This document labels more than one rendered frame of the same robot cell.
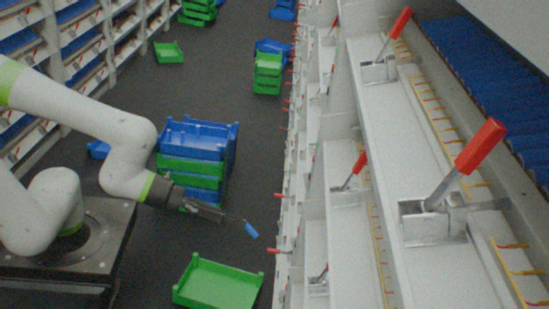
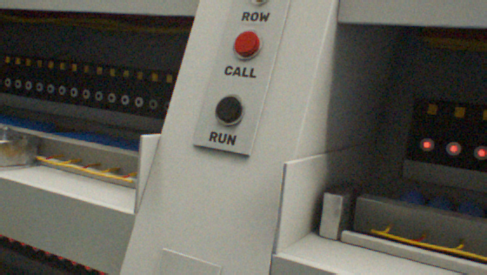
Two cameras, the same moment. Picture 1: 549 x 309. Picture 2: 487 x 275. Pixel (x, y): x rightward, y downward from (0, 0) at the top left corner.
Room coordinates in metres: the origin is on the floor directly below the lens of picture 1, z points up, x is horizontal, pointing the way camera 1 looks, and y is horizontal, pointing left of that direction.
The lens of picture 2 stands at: (0.58, 0.17, 0.48)
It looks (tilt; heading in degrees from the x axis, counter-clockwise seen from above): 9 degrees up; 298
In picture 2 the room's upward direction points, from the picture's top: 15 degrees clockwise
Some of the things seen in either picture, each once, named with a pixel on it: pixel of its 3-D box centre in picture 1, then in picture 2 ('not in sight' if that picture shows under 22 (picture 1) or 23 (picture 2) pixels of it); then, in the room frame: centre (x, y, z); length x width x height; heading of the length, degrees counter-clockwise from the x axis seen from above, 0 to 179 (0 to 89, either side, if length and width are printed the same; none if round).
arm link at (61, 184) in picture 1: (57, 202); not in sight; (0.98, 0.62, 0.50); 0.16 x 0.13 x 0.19; 3
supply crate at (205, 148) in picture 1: (195, 138); not in sight; (1.70, 0.37, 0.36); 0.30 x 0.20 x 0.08; 91
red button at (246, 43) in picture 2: not in sight; (248, 45); (0.72, -0.08, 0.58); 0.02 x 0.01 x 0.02; 1
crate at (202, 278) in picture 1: (219, 287); not in sight; (1.15, 0.13, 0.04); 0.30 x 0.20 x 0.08; 80
